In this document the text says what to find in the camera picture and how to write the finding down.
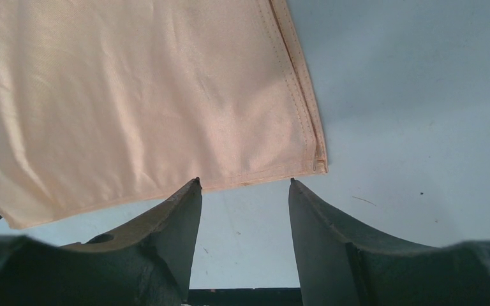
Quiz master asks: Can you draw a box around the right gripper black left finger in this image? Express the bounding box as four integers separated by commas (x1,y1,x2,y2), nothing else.
0,178,202,305

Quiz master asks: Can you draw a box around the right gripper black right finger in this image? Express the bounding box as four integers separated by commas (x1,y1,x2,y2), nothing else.
288,179,490,305

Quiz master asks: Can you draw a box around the peach cloth napkin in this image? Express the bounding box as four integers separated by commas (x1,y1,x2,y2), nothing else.
0,1,328,230

